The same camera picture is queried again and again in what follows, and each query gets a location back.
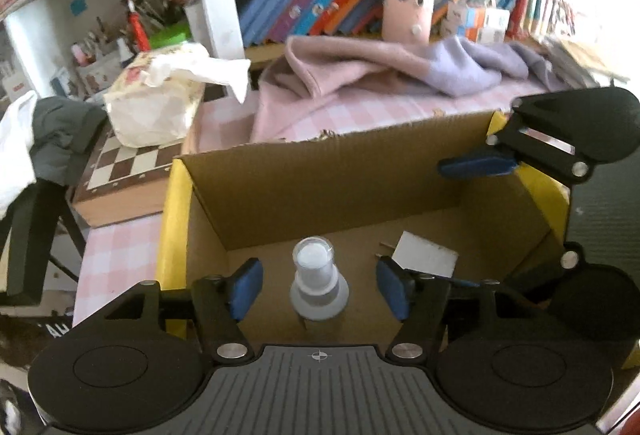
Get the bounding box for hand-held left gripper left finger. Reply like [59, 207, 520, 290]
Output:
[104, 257, 264, 364]

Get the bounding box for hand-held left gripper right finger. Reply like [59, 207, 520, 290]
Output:
[376, 257, 544, 361]

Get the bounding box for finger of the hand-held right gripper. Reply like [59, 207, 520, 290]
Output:
[451, 241, 584, 302]
[438, 95, 594, 186]

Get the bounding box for white card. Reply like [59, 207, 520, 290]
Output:
[391, 231, 460, 278]

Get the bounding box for white spray bottle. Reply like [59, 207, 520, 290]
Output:
[290, 236, 351, 321]

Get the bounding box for yellow cardboard box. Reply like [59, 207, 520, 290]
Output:
[156, 110, 573, 346]

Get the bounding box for lavender cloth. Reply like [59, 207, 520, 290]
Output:
[420, 36, 566, 97]

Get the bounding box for pink printed desk mat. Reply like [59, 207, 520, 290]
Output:
[72, 85, 551, 326]

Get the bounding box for blue orange small box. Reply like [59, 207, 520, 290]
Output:
[447, 2, 511, 43]

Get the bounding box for stack of papers and books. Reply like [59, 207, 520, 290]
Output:
[542, 35, 632, 88]

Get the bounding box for wooden chessboard box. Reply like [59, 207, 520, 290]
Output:
[70, 122, 201, 228]

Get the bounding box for pink cloth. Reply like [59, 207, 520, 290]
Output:
[250, 35, 451, 143]

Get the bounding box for tissue box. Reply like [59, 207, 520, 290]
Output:
[103, 42, 252, 148]

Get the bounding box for dark grey clothing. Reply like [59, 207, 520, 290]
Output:
[31, 96, 108, 186]

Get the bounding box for green box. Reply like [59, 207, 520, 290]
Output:
[150, 22, 193, 48]

